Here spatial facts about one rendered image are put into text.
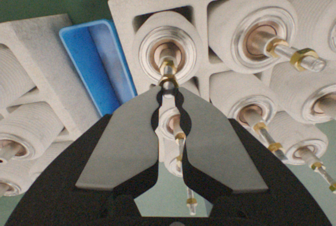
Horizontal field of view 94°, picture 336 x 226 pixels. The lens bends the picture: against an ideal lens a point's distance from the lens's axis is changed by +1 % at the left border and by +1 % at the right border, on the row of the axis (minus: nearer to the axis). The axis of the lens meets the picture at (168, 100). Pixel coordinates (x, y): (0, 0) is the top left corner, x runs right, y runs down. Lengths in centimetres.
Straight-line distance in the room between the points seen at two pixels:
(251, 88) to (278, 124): 16
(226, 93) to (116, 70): 34
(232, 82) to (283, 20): 11
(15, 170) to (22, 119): 17
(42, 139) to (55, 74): 13
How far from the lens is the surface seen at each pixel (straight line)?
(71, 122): 42
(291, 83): 34
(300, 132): 39
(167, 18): 21
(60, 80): 41
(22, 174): 54
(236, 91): 27
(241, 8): 23
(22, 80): 39
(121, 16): 28
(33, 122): 40
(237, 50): 23
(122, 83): 52
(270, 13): 23
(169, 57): 18
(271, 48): 20
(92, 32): 50
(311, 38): 29
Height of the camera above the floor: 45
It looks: 57 degrees down
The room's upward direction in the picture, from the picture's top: 179 degrees clockwise
